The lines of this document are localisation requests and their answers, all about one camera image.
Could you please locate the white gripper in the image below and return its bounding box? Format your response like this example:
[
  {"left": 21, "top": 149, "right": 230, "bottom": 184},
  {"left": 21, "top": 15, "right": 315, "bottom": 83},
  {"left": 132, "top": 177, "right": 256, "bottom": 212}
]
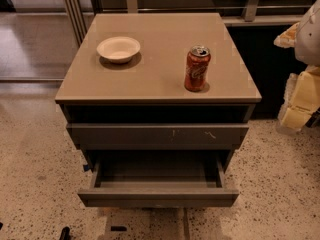
[{"left": 274, "top": 23, "right": 320, "bottom": 131}]

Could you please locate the grey drawer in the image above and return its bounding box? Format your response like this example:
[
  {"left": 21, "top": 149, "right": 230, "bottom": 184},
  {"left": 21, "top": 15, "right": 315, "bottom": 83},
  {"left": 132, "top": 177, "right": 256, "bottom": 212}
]
[
  {"left": 78, "top": 151, "right": 239, "bottom": 208},
  {"left": 67, "top": 123, "right": 249, "bottom": 150}
]

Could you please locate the grey drawer cabinet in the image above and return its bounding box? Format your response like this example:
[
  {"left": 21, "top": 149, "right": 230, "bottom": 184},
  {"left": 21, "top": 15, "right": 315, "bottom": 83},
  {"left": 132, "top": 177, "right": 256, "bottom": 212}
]
[{"left": 56, "top": 14, "right": 261, "bottom": 165}]

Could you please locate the grey top drawer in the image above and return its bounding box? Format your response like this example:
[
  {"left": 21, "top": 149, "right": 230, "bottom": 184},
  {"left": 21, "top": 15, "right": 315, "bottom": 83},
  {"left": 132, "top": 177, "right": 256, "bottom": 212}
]
[{"left": 67, "top": 123, "right": 249, "bottom": 150}]

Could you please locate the white paper bowl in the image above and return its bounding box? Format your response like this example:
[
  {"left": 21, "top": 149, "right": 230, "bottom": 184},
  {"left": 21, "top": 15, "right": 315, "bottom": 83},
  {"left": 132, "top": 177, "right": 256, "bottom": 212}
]
[{"left": 96, "top": 36, "right": 141, "bottom": 64}]

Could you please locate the black floor marker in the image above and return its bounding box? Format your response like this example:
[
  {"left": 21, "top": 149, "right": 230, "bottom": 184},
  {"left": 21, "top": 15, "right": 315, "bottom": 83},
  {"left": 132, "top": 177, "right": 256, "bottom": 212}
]
[{"left": 110, "top": 226, "right": 127, "bottom": 232}]

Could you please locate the black object on floor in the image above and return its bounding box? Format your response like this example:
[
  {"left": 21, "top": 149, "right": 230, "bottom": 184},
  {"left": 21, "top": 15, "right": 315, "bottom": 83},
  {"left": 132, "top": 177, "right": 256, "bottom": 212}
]
[{"left": 59, "top": 227, "right": 71, "bottom": 240}]

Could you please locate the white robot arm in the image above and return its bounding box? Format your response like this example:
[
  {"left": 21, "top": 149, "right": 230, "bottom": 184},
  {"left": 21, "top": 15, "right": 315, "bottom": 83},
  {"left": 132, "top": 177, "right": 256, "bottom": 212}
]
[{"left": 274, "top": 0, "right": 320, "bottom": 132}]

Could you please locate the black object at right edge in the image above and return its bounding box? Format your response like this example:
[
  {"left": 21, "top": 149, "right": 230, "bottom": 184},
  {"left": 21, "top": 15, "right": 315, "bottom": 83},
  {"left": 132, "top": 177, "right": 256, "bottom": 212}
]
[{"left": 306, "top": 108, "right": 320, "bottom": 128}]

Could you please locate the red soda can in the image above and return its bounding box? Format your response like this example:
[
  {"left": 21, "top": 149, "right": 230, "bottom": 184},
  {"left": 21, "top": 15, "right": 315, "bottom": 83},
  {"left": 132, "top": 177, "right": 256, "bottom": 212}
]
[{"left": 184, "top": 45, "right": 211, "bottom": 92}]

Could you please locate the blue tape piece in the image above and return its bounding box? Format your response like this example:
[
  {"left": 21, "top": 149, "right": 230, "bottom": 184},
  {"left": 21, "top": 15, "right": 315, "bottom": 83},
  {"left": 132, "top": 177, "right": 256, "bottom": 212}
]
[{"left": 83, "top": 164, "right": 90, "bottom": 172}]

